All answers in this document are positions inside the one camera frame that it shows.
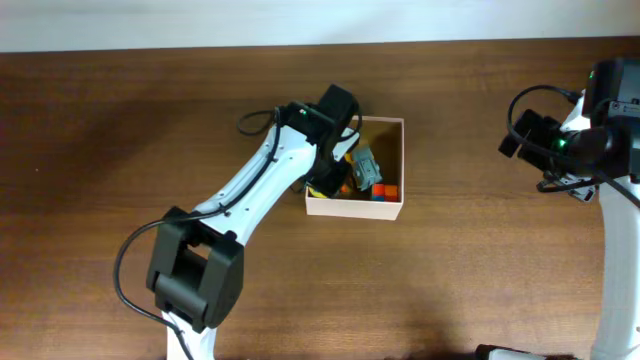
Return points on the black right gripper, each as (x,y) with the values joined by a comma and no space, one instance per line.
(540,126)

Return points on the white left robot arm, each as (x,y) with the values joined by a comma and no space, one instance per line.
(197,265)

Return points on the colourful puzzle cube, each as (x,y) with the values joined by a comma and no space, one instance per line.
(384,193)

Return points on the yellow ball with blue letters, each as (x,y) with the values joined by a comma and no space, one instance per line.
(315,193)

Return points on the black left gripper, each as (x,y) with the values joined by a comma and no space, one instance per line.
(331,185)

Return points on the grey and yellow toy truck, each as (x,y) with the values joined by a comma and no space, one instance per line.
(366,170)

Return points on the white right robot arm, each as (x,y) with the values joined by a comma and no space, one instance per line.
(594,154)

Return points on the pink open box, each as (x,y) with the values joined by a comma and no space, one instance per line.
(386,138)

